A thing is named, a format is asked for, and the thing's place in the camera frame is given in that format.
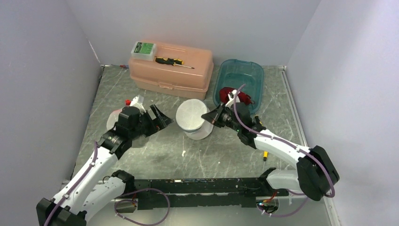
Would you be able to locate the yellow black screwdriver on table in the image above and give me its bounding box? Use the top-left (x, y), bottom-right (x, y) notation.
top-left (263, 151), bottom-right (268, 162)

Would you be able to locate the clear green-label screw box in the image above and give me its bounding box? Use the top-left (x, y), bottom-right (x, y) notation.
top-left (131, 41), bottom-right (157, 61)

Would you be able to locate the black yellow screwdriver on toolbox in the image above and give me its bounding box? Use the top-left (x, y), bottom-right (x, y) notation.
top-left (155, 57), bottom-right (194, 69)

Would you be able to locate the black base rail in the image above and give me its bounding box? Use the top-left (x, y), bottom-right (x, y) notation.
top-left (112, 169), bottom-right (288, 210)

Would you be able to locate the purple cable base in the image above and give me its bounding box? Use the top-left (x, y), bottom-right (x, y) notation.
top-left (257, 196), bottom-right (309, 218)
top-left (114, 188), bottom-right (171, 226)

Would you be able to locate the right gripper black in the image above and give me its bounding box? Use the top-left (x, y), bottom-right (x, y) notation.
top-left (202, 102), bottom-right (241, 132)

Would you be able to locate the pink plastic toolbox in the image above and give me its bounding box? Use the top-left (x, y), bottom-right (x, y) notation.
top-left (128, 40), bottom-right (214, 100)

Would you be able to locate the pink-trimmed mesh laundry bag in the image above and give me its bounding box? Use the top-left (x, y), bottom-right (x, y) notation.
top-left (106, 108), bottom-right (122, 130)

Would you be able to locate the teal plastic bin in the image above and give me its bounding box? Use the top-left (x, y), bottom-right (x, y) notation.
top-left (213, 59), bottom-right (264, 114)

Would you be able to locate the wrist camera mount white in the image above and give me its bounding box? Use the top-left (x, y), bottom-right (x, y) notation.
top-left (225, 92), bottom-right (240, 109)
top-left (125, 95), bottom-right (146, 113)

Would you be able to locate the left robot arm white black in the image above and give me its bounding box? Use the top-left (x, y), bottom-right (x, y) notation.
top-left (36, 105), bottom-right (173, 226)

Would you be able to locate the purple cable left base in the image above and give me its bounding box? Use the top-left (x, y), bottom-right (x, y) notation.
top-left (114, 188), bottom-right (171, 226)

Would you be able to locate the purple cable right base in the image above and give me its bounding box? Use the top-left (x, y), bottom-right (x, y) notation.
top-left (257, 196), bottom-right (309, 218)

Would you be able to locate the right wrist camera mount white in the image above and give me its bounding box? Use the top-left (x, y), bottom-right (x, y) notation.
top-left (225, 92), bottom-right (240, 109)

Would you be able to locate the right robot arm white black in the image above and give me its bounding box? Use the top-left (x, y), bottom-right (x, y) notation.
top-left (201, 103), bottom-right (340, 201)

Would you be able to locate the dark red bra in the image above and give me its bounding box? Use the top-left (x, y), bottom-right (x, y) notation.
top-left (219, 87), bottom-right (255, 105)

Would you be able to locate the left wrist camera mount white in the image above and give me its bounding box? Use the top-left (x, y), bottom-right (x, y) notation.
top-left (125, 95), bottom-right (146, 113)

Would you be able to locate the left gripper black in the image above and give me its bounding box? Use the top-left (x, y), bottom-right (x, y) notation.
top-left (130, 104), bottom-right (173, 139)

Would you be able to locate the white mesh laundry bag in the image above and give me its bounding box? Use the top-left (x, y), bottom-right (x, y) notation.
top-left (176, 99), bottom-right (213, 140)

